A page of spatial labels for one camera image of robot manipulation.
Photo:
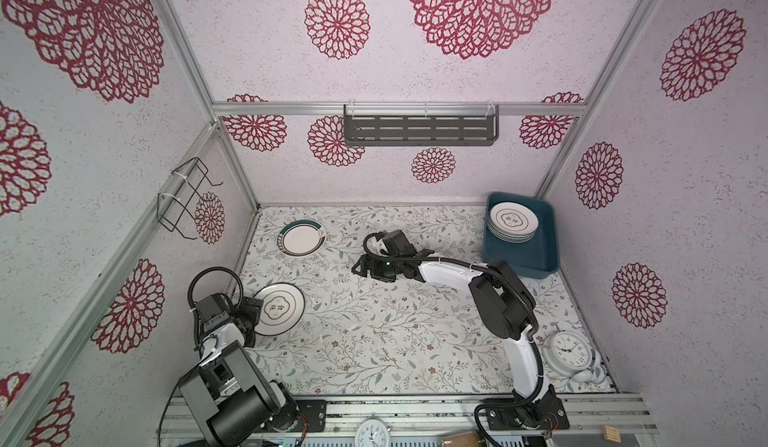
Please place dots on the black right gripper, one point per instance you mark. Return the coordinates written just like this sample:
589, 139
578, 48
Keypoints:
373, 271

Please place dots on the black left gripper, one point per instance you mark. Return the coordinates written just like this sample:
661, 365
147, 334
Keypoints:
250, 307

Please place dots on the white plate clover motif front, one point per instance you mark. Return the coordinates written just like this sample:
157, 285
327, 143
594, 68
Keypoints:
283, 305

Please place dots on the white plate clover motif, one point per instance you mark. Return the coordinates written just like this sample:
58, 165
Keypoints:
283, 305
512, 222

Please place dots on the green red rim plate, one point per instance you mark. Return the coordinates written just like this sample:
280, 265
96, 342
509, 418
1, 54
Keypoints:
301, 238

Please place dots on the white plate clover motif back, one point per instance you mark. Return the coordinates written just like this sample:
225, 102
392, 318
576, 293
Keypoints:
512, 222

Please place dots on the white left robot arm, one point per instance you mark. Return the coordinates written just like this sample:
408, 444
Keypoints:
228, 396

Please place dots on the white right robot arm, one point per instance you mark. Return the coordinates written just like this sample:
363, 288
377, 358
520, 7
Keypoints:
505, 306

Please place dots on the teal plastic bin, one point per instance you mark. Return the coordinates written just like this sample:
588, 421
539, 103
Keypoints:
536, 258

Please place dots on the white round clock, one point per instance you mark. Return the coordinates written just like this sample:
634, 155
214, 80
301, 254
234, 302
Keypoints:
372, 433

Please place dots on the brown box front edge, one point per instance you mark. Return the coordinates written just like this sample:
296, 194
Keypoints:
469, 438

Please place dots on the black wire wall rack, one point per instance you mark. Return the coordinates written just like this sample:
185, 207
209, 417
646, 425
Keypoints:
172, 208

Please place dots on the grey wall shelf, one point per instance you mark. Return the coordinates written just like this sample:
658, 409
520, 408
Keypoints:
424, 130

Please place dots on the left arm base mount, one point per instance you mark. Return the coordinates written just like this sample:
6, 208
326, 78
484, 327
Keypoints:
299, 415

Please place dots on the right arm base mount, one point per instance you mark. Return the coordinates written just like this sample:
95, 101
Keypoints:
547, 413

